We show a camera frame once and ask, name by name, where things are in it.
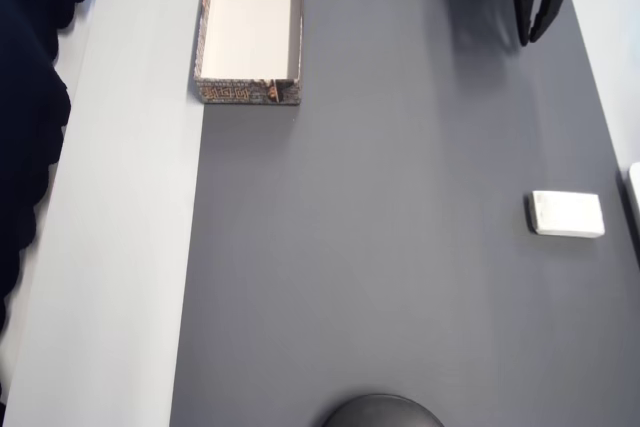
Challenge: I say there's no white rectangular block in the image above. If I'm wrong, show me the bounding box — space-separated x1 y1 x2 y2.
525 189 607 239

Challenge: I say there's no patterned cardboard box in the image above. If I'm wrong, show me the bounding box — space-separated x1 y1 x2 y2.
193 0 306 107

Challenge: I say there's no grey table mat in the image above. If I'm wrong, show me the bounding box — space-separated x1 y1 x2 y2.
168 0 640 427

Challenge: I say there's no black round seat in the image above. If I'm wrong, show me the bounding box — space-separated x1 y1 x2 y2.
319 392 446 427

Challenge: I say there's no dark curtain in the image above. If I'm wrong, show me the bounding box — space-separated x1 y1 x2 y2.
0 0 110 348

